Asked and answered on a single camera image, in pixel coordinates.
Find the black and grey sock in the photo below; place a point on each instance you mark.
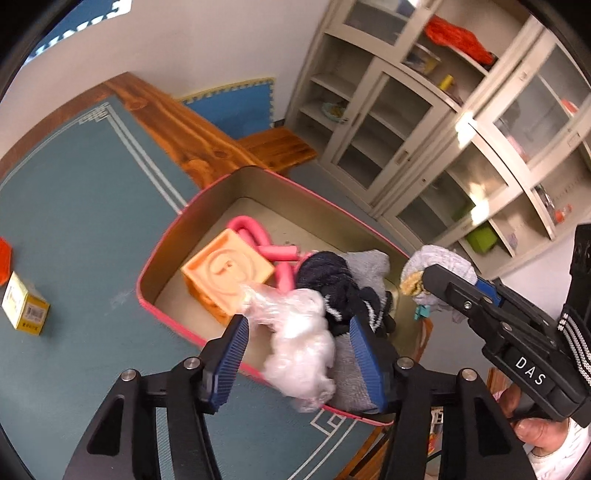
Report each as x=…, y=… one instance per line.
x=376, y=304

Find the yellow green cardboard box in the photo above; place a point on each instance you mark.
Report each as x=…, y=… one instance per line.
x=23, y=304

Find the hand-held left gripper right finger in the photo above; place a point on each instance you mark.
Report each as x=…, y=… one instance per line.
x=367, y=364

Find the pink tin container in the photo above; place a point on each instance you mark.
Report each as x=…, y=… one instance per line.
x=258, y=184

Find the red-orange toy cube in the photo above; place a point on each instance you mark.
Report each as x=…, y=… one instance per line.
x=3, y=261

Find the metal tin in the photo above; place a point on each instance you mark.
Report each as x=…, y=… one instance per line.
x=422, y=59

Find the navy white-striped sock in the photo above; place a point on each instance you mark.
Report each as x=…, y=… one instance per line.
x=323, y=272

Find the pink foam toy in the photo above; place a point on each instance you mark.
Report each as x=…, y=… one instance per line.
x=277, y=253

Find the person's right forearm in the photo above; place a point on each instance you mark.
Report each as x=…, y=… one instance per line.
x=563, y=459

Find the beige glass-door cabinet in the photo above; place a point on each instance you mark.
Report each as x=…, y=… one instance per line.
x=369, y=115

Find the person's right hand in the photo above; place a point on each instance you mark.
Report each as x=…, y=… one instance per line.
x=540, y=434

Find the blue foam wall mat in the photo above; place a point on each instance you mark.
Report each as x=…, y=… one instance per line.
x=83, y=18

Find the wooden bench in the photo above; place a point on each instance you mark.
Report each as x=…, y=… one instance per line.
x=281, y=147

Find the small yellow container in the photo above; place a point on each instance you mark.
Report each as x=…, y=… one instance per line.
x=446, y=82

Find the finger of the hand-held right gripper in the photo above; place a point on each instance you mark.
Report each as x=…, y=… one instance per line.
x=491, y=287
x=455, y=295

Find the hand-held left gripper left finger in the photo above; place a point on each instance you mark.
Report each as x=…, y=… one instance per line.
x=228, y=364

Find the teal table mat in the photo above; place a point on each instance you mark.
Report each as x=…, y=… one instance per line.
x=83, y=207

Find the light orange toy cube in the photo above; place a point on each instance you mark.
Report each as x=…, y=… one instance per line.
x=226, y=272

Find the pale grey sock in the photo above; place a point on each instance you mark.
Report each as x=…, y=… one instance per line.
x=443, y=256

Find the small orange bottle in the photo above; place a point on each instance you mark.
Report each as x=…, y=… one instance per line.
x=564, y=214

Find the white plastic bag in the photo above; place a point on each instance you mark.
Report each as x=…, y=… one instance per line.
x=300, y=350

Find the blue yellow-edged foam mat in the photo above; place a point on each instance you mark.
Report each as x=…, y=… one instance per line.
x=231, y=110

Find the patterned dish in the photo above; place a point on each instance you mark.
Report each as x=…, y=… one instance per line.
x=333, y=110

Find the large light grey sock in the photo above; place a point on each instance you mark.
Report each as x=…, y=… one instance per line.
x=369, y=265

